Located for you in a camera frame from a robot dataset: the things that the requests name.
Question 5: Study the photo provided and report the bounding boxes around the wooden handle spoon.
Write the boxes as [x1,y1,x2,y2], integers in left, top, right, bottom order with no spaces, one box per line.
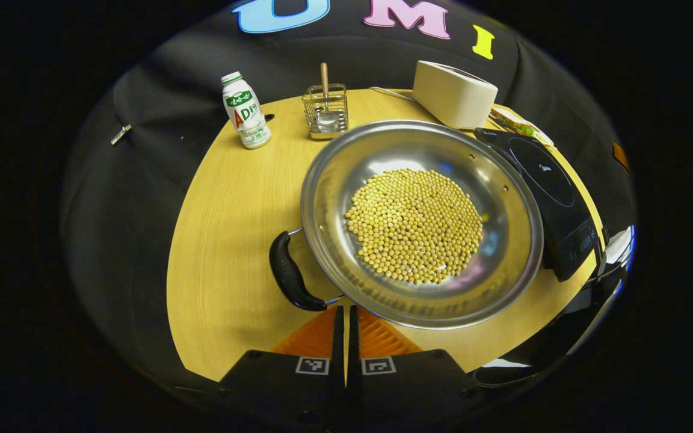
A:
[321,63,340,130]

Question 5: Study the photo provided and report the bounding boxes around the white toaster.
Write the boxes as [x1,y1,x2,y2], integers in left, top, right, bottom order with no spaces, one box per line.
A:
[411,60,499,130]

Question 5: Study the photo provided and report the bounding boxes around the white power cable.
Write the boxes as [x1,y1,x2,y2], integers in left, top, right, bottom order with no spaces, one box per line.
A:
[369,87,414,102]

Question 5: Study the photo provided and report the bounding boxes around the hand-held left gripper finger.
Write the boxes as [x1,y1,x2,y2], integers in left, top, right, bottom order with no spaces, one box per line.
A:
[346,306,485,425]
[220,306,346,422]

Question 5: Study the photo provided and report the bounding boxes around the metal wire basket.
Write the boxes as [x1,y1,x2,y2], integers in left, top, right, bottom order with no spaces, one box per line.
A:
[302,83,350,141]

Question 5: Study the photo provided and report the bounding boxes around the white green label bottle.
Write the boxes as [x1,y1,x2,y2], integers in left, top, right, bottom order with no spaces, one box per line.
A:
[221,72,272,150]

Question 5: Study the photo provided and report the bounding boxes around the stainless steel pot black handle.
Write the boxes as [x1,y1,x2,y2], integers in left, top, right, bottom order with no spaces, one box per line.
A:
[268,119,544,330]

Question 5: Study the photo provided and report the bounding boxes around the pile of soybeans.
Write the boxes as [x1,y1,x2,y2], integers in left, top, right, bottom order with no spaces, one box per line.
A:
[345,168,484,285]

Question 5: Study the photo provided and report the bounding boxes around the sandwich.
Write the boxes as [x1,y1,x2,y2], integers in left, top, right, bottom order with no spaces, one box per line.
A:
[490,107,555,147]

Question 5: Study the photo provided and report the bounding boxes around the black induction cooktop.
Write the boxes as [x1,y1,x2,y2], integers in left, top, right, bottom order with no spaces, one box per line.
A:
[474,127,603,282]

